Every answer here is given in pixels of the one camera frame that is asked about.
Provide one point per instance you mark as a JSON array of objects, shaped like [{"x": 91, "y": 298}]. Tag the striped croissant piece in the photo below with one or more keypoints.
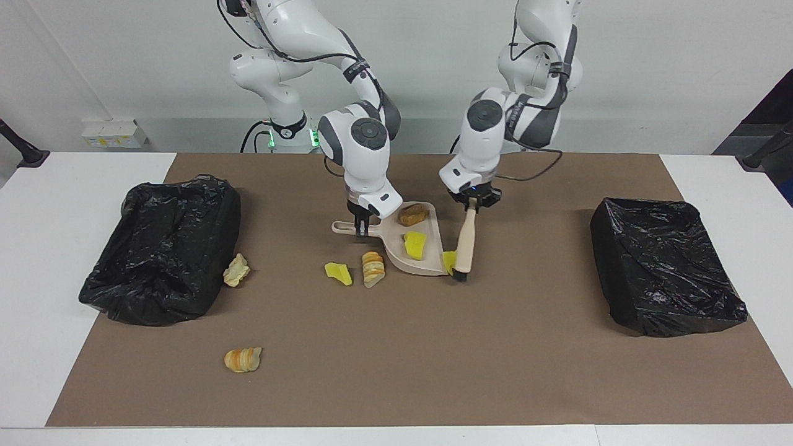
[
  {"x": 243, "y": 360},
  {"x": 373, "y": 267}
]

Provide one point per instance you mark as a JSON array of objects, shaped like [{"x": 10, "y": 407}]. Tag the brown bread roll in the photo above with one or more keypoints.
[{"x": 412, "y": 215}]

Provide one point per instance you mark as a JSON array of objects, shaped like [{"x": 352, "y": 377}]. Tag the beige plastic dustpan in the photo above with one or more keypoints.
[{"x": 389, "y": 246}]

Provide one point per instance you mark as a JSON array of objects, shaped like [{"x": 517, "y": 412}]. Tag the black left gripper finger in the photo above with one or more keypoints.
[
  {"x": 489, "y": 200},
  {"x": 463, "y": 203}
]

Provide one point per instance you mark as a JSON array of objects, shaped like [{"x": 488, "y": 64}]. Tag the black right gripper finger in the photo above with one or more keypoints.
[
  {"x": 359, "y": 228},
  {"x": 368, "y": 226}
]

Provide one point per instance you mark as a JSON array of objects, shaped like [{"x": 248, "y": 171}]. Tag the white power strip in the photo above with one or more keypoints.
[{"x": 111, "y": 135}]

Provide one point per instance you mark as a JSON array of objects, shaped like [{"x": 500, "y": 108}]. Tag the black camera stand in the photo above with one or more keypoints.
[
  {"x": 759, "y": 158},
  {"x": 31, "y": 158}
]

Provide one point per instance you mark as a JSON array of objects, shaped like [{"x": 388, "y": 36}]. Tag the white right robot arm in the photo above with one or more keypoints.
[{"x": 365, "y": 161}]

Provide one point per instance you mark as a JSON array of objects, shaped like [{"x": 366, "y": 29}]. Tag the yellow sponge piece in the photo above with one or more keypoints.
[
  {"x": 337, "y": 272},
  {"x": 449, "y": 261},
  {"x": 415, "y": 245}
]

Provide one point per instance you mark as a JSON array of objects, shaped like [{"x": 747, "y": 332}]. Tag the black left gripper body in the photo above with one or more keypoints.
[{"x": 476, "y": 189}]

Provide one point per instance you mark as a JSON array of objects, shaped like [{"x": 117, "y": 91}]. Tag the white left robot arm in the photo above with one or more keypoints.
[{"x": 483, "y": 148}]

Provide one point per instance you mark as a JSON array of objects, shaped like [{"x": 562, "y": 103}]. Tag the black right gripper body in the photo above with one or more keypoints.
[{"x": 359, "y": 207}]

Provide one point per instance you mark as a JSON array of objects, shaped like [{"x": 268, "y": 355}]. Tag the beige hand brush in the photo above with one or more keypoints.
[{"x": 466, "y": 241}]

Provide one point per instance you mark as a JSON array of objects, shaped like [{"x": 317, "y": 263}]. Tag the brown table mat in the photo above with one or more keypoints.
[{"x": 372, "y": 384}]

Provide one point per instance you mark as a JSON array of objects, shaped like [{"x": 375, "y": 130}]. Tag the pale bread piece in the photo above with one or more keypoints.
[{"x": 236, "y": 271}]

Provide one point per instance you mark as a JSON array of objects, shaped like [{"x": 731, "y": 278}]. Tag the black trash bag bin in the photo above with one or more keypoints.
[
  {"x": 161, "y": 254},
  {"x": 663, "y": 272}
]

